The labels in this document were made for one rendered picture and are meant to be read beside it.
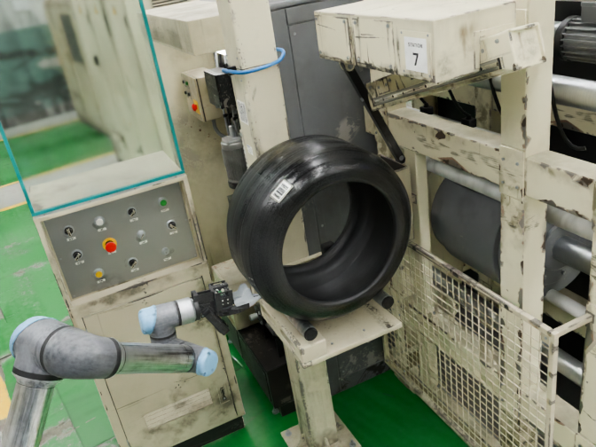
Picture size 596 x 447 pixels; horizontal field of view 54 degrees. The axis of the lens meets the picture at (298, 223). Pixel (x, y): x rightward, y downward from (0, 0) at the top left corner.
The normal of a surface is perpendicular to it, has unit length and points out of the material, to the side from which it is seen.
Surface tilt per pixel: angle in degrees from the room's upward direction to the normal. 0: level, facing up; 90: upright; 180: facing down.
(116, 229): 90
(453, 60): 90
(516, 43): 72
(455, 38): 90
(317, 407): 90
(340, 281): 15
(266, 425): 0
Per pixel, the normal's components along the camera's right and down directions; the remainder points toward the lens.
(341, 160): 0.28, -0.46
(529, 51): 0.36, 0.04
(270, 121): 0.42, 0.34
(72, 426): -0.15, -0.89
